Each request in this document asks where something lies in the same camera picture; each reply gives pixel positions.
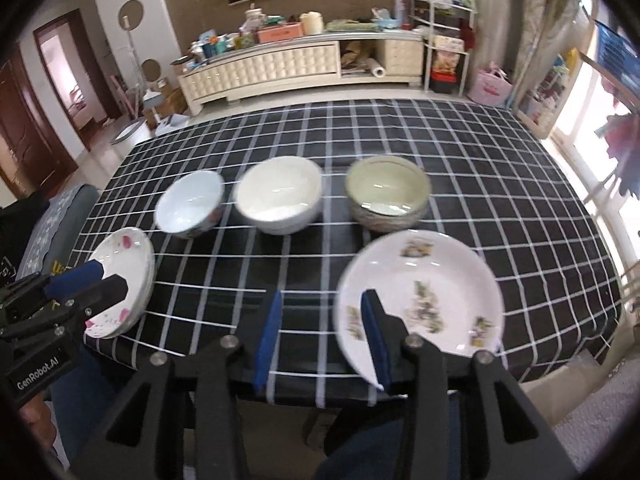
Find cream round jar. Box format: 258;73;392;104
299;11;324;36

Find white plate with pink flowers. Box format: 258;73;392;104
117;247;157;333
82;227;153;339

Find brown wooden door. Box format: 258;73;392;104
0;59;79;202

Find cream tufted media cabinet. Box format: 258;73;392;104
177;31;426;117

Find white plate with printed figures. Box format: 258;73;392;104
336;230;505;392

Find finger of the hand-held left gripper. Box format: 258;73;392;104
0;261;105;313
27;274;129;332

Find blue board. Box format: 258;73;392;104
594;21;640;108

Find pale blue bowl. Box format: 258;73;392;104
154;170;226;239

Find black white checkered tablecloth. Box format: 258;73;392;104
70;97;626;408

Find white bowl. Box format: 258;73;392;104
232;156;324;236

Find pink bag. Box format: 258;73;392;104
467;61;514;109

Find cardboard boxes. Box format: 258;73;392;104
141;76;189;127

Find grey patterned chair cushion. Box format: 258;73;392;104
19;184;100;281

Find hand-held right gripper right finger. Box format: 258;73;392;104
360;288;582;480

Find pink box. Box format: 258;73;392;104
256;22;304;44

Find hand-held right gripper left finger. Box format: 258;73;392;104
70;290;285;480

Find white floor lamp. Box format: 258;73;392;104
119;14;153;113

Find teal tissue box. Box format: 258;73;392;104
372;8;402;31

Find floral mattress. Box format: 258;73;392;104
514;0;568;107

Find green bowl with flower pattern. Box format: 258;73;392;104
345;155;430;233

